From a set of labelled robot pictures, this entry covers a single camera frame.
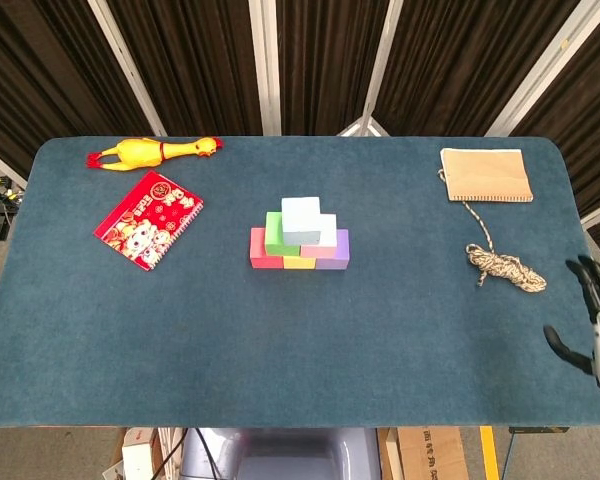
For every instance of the purple foam cube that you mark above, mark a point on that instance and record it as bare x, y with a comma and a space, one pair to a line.
342, 252

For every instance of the red foam cube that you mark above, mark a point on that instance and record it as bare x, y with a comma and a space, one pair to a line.
257, 250

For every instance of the pink and white foam cube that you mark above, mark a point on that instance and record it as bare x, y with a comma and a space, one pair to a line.
328, 232

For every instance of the green foam cube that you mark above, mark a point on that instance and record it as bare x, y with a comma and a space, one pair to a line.
272, 235

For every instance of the yellow foam cube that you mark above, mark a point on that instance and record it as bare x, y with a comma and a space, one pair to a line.
300, 263

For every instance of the light blue foam cube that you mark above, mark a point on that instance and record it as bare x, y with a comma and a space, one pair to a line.
301, 220

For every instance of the white cardboard box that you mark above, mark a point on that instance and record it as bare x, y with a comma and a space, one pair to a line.
137, 457

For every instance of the red spiral notebook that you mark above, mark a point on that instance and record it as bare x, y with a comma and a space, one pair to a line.
147, 222

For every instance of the brown kraft spiral notebook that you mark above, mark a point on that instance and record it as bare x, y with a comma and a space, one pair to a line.
485, 175

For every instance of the brown cardboard box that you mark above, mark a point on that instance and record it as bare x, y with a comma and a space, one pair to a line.
432, 455

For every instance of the yellow rubber chicken toy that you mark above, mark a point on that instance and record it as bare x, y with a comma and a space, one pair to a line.
135, 155

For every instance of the grey-blue robot torso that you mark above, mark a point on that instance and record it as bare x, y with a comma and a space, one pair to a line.
290, 455

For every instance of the dark brown curtain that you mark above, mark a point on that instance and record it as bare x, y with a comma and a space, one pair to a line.
205, 65

